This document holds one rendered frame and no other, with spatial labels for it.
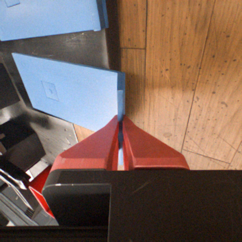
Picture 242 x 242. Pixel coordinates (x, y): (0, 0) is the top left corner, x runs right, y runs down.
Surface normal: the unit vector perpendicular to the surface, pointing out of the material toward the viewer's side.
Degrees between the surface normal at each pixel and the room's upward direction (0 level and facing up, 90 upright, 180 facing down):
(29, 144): 90
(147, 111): 0
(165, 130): 0
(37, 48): 0
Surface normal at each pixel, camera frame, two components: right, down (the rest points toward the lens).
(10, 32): -0.50, 0.52
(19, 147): 0.86, 0.24
